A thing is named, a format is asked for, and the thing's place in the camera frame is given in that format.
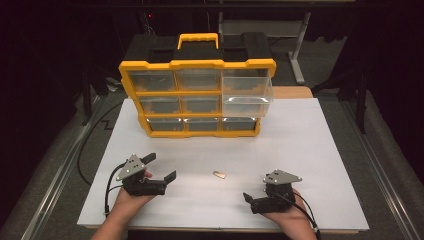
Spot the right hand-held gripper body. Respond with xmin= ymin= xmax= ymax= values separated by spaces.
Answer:
xmin=250 ymin=169 xmax=303 ymax=215

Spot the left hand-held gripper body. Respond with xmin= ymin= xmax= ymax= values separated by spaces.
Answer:
xmin=115 ymin=153 xmax=167 ymax=197

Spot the clear plastic drawer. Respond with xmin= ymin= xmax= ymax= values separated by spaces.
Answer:
xmin=221 ymin=75 xmax=275 ymax=118

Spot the yellow black organizer box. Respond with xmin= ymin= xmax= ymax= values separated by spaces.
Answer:
xmin=118 ymin=32 xmax=278 ymax=139

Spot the person's left hand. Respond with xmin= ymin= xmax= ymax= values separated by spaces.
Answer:
xmin=108 ymin=169 xmax=158 ymax=224

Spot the person's right hand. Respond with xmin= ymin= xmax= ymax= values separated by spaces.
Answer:
xmin=262 ymin=188 xmax=317 ymax=234

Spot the white board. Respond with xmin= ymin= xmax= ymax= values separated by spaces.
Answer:
xmin=77 ymin=97 xmax=370 ymax=232

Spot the set of clear drawers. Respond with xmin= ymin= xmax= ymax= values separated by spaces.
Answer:
xmin=128 ymin=68 xmax=259 ymax=132

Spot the dark stand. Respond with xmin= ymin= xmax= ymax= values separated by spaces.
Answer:
xmin=81 ymin=64 xmax=111 ymax=127

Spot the wooden table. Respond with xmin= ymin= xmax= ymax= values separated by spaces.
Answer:
xmin=84 ymin=85 xmax=369 ymax=234

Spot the white metal stand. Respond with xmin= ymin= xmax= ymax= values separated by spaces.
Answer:
xmin=218 ymin=11 xmax=313 ymax=86

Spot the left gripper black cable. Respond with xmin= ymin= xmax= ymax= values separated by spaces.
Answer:
xmin=104 ymin=161 xmax=128 ymax=218

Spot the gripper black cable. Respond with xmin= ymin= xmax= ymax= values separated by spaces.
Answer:
xmin=273 ymin=191 xmax=322 ymax=240
xmin=104 ymin=161 xmax=128 ymax=218

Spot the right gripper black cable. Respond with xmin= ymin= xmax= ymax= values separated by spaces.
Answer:
xmin=273 ymin=191 xmax=322 ymax=240

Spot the black floor cable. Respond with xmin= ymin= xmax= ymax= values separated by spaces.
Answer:
xmin=76 ymin=100 xmax=125 ymax=187

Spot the aluminium rail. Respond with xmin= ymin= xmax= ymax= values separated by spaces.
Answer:
xmin=19 ymin=94 xmax=108 ymax=240
xmin=338 ymin=98 xmax=424 ymax=240

